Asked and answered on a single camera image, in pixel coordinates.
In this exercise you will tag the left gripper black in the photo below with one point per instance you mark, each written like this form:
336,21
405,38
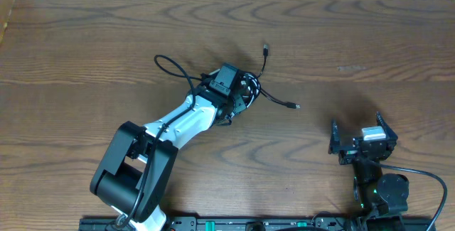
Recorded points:
238,102

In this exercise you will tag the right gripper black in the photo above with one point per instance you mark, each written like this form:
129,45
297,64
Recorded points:
347,156

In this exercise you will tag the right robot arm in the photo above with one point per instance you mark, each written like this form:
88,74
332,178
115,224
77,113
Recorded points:
379,194

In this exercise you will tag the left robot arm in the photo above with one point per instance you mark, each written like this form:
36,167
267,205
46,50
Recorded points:
134,171

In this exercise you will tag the cardboard box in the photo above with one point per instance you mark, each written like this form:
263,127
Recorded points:
5,13

